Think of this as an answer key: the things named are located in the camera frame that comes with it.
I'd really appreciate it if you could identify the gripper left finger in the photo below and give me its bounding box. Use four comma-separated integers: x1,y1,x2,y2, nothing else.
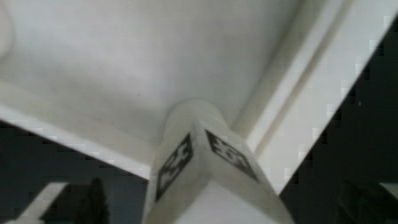
13,178,109,224

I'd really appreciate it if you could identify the white table leg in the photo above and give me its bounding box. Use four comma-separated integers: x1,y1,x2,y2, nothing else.
141,100,294,224

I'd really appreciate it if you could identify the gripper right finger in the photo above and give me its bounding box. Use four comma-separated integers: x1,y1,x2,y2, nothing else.
333,181,398,224

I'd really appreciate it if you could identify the white square table top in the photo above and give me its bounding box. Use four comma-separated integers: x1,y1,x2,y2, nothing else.
0,0,398,196

